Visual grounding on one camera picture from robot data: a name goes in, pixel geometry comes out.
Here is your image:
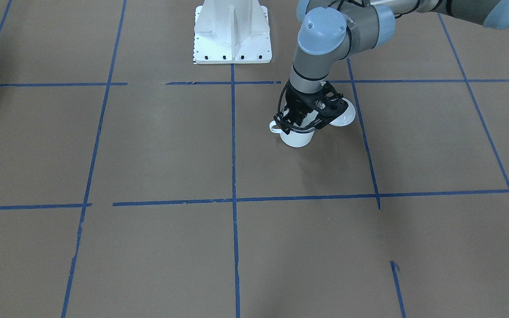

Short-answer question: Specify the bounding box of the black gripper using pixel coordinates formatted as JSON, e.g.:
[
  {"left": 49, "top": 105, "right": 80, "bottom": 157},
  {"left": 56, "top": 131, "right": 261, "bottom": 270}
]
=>
[{"left": 285, "top": 88, "right": 313, "bottom": 129}]

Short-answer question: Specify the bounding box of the clear plastic funnel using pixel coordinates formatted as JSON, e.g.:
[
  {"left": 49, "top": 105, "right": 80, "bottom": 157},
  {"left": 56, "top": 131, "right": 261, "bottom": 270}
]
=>
[{"left": 277, "top": 111, "right": 318, "bottom": 134}]

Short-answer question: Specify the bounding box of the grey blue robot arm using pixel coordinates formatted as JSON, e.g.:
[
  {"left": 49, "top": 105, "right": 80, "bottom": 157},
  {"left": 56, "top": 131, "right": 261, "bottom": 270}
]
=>
[{"left": 274, "top": 0, "right": 509, "bottom": 134}]

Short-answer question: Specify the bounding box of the white enamel mug blue rim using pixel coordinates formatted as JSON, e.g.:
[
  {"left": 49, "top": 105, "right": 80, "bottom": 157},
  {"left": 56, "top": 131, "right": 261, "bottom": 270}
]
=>
[{"left": 269, "top": 121, "right": 315, "bottom": 148}]

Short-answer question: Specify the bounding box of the white mug lid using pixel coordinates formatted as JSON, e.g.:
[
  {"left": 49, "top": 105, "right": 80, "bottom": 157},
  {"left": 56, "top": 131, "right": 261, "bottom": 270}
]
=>
[{"left": 329, "top": 98, "right": 356, "bottom": 127}]

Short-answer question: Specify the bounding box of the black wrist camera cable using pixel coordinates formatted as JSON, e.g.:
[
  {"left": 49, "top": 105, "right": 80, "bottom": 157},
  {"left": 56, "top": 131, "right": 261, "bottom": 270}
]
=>
[{"left": 276, "top": 79, "right": 293, "bottom": 135}]

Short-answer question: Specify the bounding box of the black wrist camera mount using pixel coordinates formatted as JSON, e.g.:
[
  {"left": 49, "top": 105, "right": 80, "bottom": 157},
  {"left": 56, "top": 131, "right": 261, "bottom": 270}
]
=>
[{"left": 307, "top": 81, "right": 348, "bottom": 129}]

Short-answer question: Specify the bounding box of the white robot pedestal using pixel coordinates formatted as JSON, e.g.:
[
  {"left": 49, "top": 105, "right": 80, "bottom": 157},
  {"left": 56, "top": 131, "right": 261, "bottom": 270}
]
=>
[{"left": 193, "top": 0, "right": 272, "bottom": 64}]

